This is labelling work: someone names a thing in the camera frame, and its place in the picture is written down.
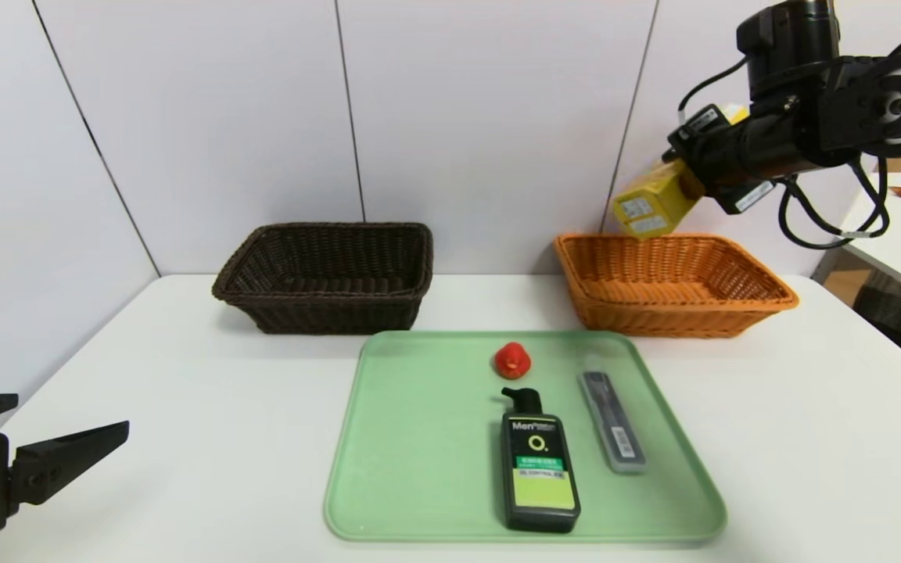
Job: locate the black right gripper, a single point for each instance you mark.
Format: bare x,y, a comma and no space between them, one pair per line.
699,129

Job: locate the yellow snack box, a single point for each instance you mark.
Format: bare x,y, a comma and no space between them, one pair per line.
654,203

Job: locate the grey transparent pencil lead case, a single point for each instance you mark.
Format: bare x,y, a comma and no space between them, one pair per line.
615,430

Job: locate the black facial cleanser bottle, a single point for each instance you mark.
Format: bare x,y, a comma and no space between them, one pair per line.
538,485

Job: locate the orange wicker basket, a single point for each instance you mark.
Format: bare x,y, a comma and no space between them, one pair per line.
677,301

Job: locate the dark brown wicker basket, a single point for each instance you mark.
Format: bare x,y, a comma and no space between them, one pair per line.
325,274

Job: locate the red rubber duck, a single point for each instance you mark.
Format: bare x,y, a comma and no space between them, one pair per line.
513,361

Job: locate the light green plastic tray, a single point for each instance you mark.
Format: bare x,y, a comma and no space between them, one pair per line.
419,453

